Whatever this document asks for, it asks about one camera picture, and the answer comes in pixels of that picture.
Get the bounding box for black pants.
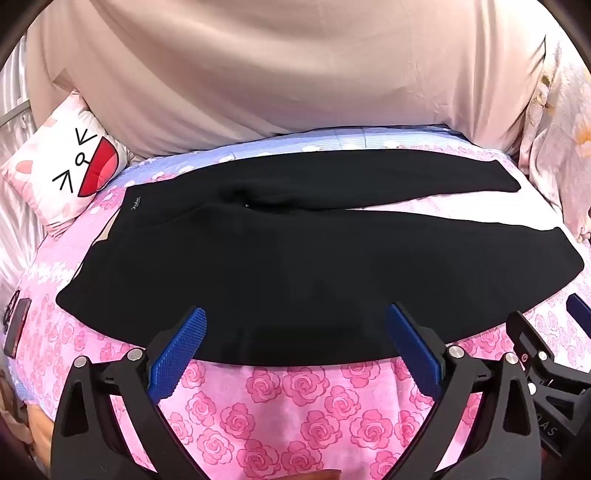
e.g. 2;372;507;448
55;157;586;367

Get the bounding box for beige blanket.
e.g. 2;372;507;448
25;0;561;160

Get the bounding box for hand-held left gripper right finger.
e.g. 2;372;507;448
385;302;548;480

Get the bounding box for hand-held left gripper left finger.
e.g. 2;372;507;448
50;306;208;480

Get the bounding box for dark smartphone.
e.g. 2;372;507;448
2;298;33;358

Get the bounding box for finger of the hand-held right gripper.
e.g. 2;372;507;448
567;294;591;330
505;311;557;370

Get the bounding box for white satin cloth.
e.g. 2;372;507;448
0;46;61;296

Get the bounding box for cat face pillow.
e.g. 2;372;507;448
0;90;134;238

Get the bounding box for pink rose print bedsheet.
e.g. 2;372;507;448
9;124;591;480

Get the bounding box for metal rail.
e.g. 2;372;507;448
0;99;33;127

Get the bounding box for pale floral quilt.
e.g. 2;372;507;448
517;41;591;241

